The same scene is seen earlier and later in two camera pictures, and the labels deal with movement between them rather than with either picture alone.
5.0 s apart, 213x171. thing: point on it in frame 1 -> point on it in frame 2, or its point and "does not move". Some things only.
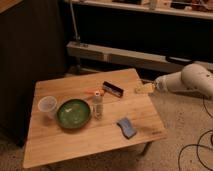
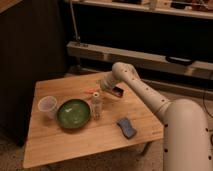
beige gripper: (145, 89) -> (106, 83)
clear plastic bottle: (97, 106) does not move
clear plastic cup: (47, 104) does not move
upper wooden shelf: (188, 8) does not move
